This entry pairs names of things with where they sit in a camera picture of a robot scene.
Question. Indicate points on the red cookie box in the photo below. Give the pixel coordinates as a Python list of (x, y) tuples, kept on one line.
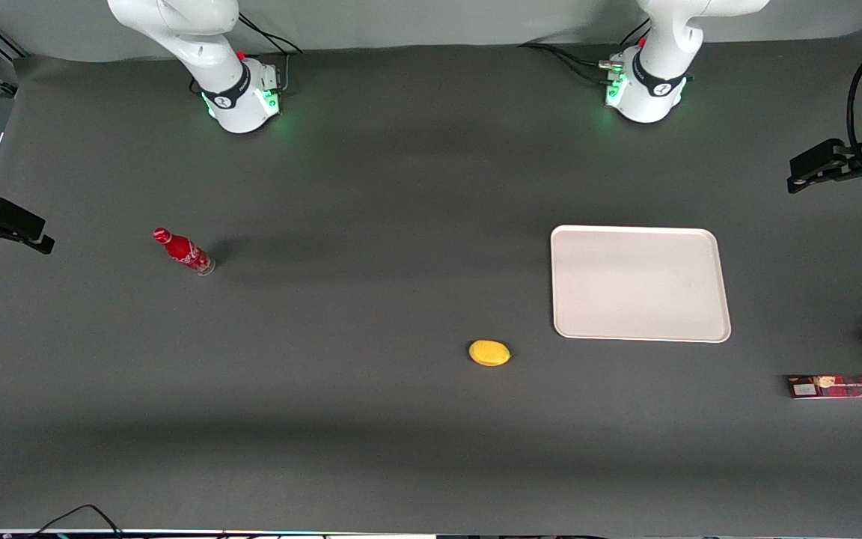
[(846, 386)]

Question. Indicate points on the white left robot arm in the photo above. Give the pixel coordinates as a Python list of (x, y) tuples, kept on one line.
[(655, 86)]

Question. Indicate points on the red cola bottle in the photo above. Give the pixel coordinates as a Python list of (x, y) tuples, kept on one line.
[(185, 252)]

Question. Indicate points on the white rectangular tray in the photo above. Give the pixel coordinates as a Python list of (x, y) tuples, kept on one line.
[(639, 283)]

